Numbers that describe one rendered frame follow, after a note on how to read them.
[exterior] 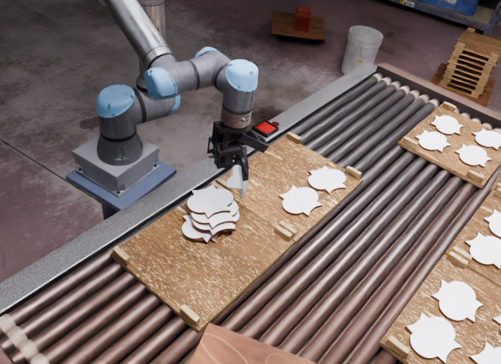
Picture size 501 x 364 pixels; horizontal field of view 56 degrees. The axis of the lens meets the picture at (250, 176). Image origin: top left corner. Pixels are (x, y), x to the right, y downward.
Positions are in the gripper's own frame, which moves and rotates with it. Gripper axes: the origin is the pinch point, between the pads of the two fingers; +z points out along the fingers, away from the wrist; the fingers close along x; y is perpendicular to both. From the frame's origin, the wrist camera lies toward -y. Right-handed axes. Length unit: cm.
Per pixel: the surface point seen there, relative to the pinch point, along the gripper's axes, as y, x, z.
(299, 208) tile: -25.4, 1.3, 16.7
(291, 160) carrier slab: -35.8, -21.7, 16.8
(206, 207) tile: 4.9, -4.5, 13.0
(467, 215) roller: -81, 23, 17
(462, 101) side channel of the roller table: -131, -31, 10
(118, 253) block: 32.2, -0.1, 18.2
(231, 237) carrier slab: -0.4, 3.9, 19.2
